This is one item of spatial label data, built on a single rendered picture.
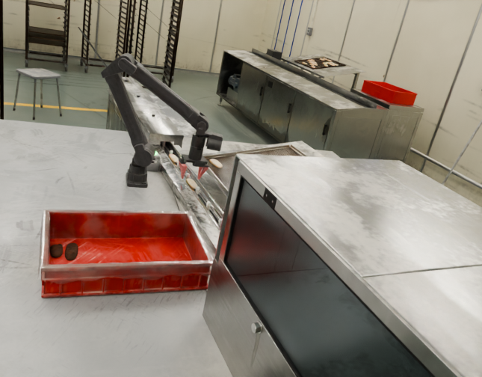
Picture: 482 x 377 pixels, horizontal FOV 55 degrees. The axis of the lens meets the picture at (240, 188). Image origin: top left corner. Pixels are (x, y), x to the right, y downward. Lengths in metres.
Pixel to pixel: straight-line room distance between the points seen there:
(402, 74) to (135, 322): 5.50
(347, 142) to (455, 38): 1.88
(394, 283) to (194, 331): 0.68
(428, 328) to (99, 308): 0.89
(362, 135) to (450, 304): 4.15
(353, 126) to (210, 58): 5.22
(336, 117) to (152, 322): 3.56
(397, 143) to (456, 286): 4.65
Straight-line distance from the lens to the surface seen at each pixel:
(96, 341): 1.23
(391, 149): 5.39
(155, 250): 1.57
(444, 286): 0.79
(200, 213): 1.77
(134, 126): 1.95
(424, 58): 6.17
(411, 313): 0.69
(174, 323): 1.30
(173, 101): 1.90
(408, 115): 5.36
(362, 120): 4.77
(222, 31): 9.46
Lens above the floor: 1.66
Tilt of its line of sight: 23 degrees down
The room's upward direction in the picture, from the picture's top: 12 degrees clockwise
